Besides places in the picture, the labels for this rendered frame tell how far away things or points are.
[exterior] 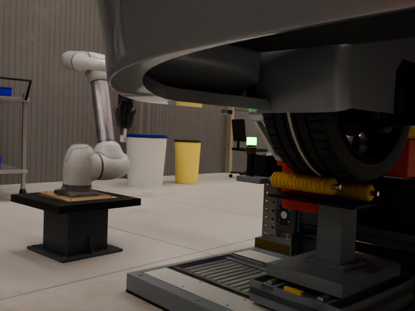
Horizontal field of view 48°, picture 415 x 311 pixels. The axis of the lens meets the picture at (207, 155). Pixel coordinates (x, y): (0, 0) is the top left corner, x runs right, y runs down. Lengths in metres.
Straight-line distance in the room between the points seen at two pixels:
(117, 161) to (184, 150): 3.46
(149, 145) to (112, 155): 2.88
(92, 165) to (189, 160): 3.60
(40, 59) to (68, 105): 0.65
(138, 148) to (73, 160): 3.04
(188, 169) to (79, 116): 1.56
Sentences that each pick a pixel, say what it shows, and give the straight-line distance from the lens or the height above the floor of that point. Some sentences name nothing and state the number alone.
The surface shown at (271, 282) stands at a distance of 1.63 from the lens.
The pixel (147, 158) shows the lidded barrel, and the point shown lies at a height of 0.35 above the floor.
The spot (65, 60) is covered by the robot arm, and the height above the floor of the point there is 1.05.
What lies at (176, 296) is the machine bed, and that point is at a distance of 1.75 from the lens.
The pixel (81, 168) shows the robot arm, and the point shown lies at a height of 0.46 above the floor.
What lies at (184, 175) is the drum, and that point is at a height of 0.11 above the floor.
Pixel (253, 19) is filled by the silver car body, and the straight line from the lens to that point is 0.59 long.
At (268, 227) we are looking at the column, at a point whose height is 0.16.
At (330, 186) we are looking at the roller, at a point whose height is 0.51.
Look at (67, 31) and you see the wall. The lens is 6.23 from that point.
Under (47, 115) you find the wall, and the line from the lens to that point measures 5.99.
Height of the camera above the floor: 0.67
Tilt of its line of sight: 3 degrees down
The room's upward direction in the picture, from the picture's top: 2 degrees clockwise
